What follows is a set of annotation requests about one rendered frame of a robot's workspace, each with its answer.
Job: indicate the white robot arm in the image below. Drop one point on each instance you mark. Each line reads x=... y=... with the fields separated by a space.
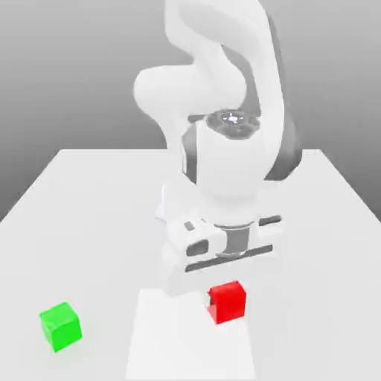
x=226 y=166

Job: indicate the small red cube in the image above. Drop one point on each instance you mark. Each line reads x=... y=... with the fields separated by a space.
x=229 y=303

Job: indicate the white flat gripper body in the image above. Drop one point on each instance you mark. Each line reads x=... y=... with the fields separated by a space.
x=229 y=268

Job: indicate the small green cube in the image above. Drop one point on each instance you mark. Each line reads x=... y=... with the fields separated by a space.
x=61 y=327

